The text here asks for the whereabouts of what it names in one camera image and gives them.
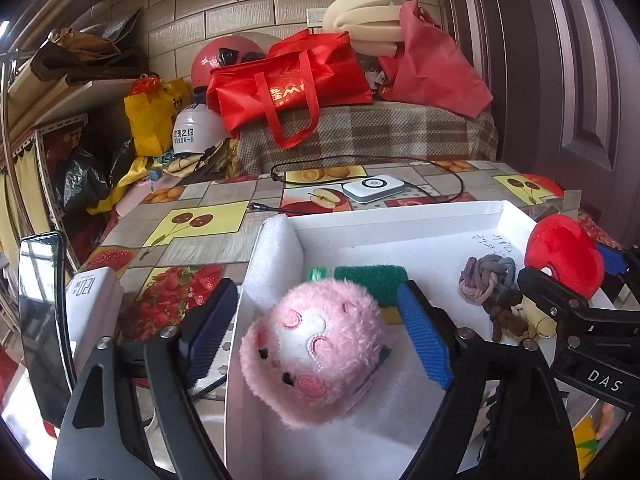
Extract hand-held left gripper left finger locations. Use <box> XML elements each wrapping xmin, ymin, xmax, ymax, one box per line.
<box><xmin>52</xmin><ymin>277</ymin><xmax>240</xmax><ymax>480</ymax></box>

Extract metal storage shelf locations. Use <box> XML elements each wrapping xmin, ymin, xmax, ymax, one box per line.
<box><xmin>0</xmin><ymin>47</ymin><xmax>136</xmax><ymax>281</ymax></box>

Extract fruit print tablecloth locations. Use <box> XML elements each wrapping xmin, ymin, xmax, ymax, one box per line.
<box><xmin>75</xmin><ymin>160</ymin><xmax>640</xmax><ymax>480</ymax></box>

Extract red plush heart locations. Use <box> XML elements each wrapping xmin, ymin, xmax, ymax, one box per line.
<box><xmin>525</xmin><ymin>214</ymin><xmax>606</xmax><ymax>297</ymax></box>

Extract white power bank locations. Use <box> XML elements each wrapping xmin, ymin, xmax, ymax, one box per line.
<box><xmin>342</xmin><ymin>174</ymin><xmax>406</xmax><ymax>205</ymax></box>

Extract white carton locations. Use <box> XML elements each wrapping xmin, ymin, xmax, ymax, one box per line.
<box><xmin>65</xmin><ymin>266</ymin><xmax>126</xmax><ymax>361</ymax></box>

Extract cream foam roll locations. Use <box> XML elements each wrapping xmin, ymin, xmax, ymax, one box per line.
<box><xmin>321</xmin><ymin>0</ymin><xmax>408</xmax><ymax>58</ymax></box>

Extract brown plush toy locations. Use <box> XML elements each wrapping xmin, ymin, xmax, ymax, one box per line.
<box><xmin>482</xmin><ymin>287</ymin><xmax>556</xmax><ymax>350</ymax></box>

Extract green and yellow sponge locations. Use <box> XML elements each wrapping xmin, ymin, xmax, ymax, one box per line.
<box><xmin>334</xmin><ymin>264</ymin><xmax>408</xmax><ymax>325</ymax></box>

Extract white cardboard box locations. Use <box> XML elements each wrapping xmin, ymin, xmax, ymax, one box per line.
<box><xmin>224</xmin><ymin>200</ymin><xmax>626</xmax><ymax>480</ymax></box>

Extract brown door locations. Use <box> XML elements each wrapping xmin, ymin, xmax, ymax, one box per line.
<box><xmin>435</xmin><ymin>0</ymin><xmax>640</xmax><ymax>251</ymax></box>

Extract white helmet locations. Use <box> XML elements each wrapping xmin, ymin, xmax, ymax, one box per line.
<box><xmin>171</xmin><ymin>102</ymin><xmax>232</xmax><ymax>157</ymax></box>

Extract pink plush toy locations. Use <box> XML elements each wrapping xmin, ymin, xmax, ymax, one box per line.
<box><xmin>240</xmin><ymin>280</ymin><xmax>388</xmax><ymax>430</ymax></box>

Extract red cloth bag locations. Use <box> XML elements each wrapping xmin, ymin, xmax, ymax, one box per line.
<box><xmin>377</xmin><ymin>0</ymin><xmax>495</xmax><ymax>120</ymax></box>

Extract brown paper bags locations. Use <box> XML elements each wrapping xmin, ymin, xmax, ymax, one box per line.
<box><xmin>30</xmin><ymin>7</ymin><xmax>148</xmax><ymax>86</ymax></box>

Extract red tote bag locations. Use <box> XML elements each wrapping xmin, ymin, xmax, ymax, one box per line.
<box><xmin>206</xmin><ymin>29</ymin><xmax>373</xmax><ymax>150</ymax></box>

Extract red helmet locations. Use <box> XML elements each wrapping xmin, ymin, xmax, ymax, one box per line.
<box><xmin>191</xmin><ymin>35</ymin><xmax>268</xmax><ymax>92</ymax></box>

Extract white foam block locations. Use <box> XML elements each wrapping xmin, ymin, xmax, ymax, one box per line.
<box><xmin>247</xmin><ymin>214</ymin><xmax>305</xmax><ymax>321</ymax></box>

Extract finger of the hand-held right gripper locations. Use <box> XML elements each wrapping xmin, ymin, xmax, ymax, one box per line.
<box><xmin>517</xmin><ymin>266</ymin><xmax>591</xmax><ymax>321</ymax></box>
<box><xmin>594</xmin><ymin>242</ymin><xmax>640</xmax><ymax>281</ymax></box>

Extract yellow crumpled cloth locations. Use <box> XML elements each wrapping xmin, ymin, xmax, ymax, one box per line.
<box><xmin>87</xmin><ymin>140</ymin><xmax>238</xmax><ymax>216</ymax></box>

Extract grey tape piece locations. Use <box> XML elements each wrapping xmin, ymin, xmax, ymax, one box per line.
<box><xmin>542</xmin><ymin>189</ymin><xmax>583</xmax><ymax>213</ymax></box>

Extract yellow bag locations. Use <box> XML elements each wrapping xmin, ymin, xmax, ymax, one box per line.
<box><xmin>124</xmin><ymin>74</ymin><xmax>193</xmax><ymax>157</ymax></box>

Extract yellow tissue pack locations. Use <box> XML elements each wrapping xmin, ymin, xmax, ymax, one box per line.
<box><xmin>572</xmin><ymin>410</ymin><xmax>618</xmax><ymax>480</ymax></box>

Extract black phone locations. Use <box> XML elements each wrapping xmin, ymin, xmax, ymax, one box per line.
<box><xmin>17</xmin><ymin>230</ymin><xmax>76</xmax><ymax>426</ymax></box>

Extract black plastic bag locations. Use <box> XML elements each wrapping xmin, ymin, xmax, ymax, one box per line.
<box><xmin>55</xmin><ymin>135</ymin><xmax>136</xmax><ymax>221</ymax></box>

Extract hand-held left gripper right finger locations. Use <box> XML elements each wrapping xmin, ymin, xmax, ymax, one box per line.
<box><xmin>397</xmin><ymin>280</ymin><xmax>581</xmax><ymax>480</ymax></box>

